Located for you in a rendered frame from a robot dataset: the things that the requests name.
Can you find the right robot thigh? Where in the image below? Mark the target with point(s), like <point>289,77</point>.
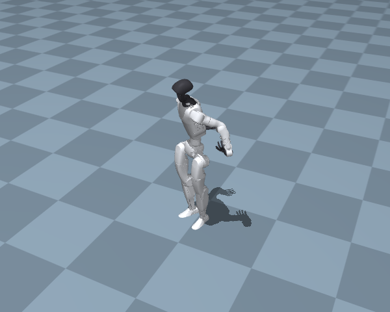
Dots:
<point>181,164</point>

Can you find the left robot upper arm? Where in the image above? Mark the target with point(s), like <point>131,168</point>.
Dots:
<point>201,118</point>

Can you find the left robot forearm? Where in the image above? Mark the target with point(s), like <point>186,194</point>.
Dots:
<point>224,135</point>

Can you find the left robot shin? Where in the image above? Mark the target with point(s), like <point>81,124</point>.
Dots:
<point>202,202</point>

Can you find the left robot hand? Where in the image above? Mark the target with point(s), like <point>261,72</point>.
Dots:
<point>221,148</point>

